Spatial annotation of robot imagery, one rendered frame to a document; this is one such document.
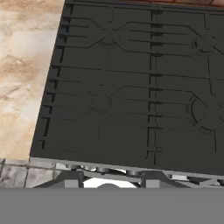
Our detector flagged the black hob with silver edge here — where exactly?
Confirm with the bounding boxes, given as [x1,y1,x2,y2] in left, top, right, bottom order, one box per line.
[29,0,224,180]

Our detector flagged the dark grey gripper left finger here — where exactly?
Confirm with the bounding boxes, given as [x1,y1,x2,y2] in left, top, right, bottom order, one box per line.
[32,170,86,189]

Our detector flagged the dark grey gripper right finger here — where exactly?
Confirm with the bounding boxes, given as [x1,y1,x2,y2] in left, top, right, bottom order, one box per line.
[140,171,192,189]

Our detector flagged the dark grey hob knob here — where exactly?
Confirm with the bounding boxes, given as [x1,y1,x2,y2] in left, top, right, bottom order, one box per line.
[126,169,144,178]
[95,165,116,174]
[68,164,85,172]

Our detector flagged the white round thing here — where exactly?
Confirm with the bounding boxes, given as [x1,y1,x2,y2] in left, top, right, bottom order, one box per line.
[83,168,142,189]

